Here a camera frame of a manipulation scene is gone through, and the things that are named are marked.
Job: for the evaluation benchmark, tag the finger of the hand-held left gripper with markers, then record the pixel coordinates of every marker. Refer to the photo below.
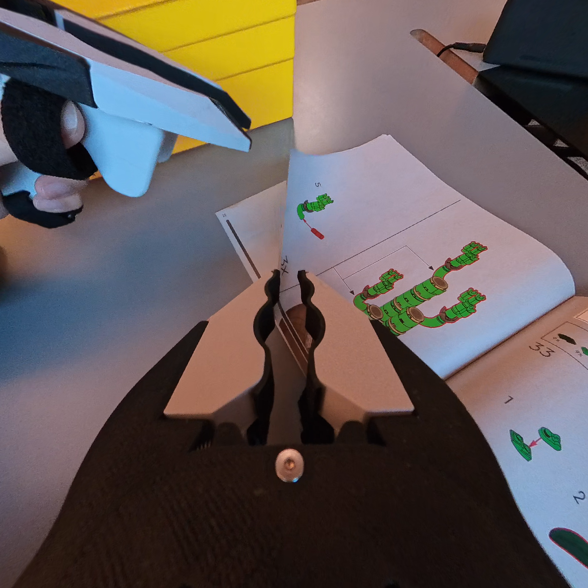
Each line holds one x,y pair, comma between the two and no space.
151,69
160,108

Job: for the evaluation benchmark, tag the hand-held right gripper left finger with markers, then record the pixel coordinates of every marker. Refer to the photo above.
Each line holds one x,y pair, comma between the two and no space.
220,363

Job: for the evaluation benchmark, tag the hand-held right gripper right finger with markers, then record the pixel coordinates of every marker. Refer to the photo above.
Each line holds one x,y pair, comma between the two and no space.
363,367

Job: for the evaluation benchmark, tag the building instruction booklet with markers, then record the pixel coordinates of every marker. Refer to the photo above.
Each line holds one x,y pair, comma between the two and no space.
390,206

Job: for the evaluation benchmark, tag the grey desk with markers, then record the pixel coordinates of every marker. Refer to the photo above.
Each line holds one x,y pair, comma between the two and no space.
115,321

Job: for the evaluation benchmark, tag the person's left hand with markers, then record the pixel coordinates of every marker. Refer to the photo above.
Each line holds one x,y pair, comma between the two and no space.
57,193

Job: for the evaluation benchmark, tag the yellow plastic bin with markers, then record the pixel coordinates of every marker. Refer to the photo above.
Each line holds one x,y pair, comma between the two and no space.
229,46

